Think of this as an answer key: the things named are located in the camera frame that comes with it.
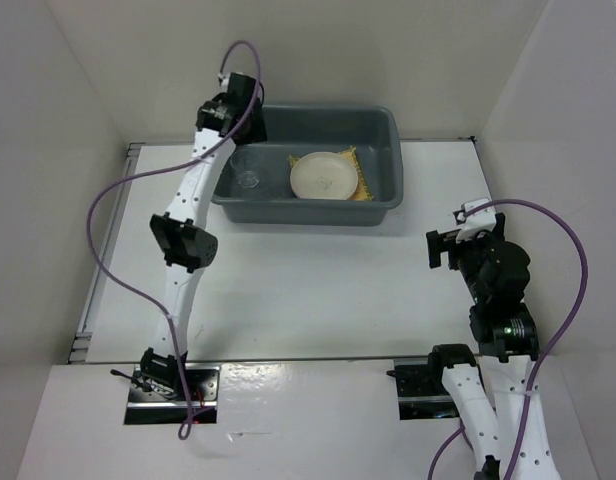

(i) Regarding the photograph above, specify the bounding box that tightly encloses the clear plastic cup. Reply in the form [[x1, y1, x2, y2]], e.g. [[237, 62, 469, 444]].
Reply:
[[230, 150, 261, 189]]

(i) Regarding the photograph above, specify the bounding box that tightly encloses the cream white plate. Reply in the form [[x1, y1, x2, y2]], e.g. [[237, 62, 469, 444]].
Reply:
[[289, 151, 361, 201]]

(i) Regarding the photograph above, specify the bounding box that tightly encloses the yellow green bamboo mat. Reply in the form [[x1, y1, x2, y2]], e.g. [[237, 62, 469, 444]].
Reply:
[[287, 145, 377, 204]]

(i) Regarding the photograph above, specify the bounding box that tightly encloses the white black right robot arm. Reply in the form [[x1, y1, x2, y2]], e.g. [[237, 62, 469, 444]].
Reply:
[[426, 231, 560, 479]]

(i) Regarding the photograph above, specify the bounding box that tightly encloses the grey plastic bin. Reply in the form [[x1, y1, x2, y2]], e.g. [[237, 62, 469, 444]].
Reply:
[[213, 104, 404, 226]]

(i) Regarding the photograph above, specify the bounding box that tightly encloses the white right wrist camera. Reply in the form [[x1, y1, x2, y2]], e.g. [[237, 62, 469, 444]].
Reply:
[[453, 198, 497, 244]]

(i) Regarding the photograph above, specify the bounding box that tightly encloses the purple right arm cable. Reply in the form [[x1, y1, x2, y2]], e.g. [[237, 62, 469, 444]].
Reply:
[[426, 198, 588, 480]]

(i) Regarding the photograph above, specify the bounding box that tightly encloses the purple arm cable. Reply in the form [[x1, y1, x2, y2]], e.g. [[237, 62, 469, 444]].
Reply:
[[426, 198, 588, 480], [85, 41, 265, 441]]

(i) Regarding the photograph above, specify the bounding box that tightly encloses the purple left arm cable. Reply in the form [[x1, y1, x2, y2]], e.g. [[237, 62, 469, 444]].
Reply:
[[85, 41, 265, 441]]

